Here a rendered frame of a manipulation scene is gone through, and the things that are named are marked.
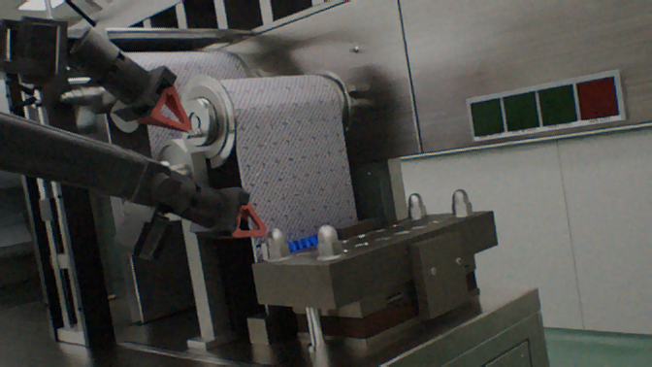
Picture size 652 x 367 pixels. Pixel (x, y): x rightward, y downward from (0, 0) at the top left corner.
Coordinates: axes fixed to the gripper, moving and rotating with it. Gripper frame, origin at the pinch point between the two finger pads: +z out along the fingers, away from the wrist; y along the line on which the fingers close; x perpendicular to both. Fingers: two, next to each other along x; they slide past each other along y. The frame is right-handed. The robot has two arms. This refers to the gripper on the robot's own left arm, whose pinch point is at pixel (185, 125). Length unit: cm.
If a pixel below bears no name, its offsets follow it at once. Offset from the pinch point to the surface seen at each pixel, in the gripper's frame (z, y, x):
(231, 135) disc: 5.5, 4.1, 1.4
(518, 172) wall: 229, -104, 149
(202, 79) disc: -0.7, -0.8, 8.6
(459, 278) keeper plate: 39.2, 26.1, -5.2
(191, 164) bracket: 5.3, -3.1, -3.2
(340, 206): 30.3, 4.4, 3.6
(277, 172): 15.6, 4.4, 1.2
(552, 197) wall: 238, -87, 138
